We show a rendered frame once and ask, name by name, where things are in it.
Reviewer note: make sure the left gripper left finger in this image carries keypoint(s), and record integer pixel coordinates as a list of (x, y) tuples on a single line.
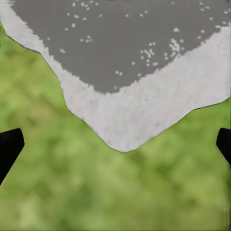
[(11, 144)]

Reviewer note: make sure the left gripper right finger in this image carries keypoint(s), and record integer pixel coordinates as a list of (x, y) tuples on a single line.
[(224, 143)]

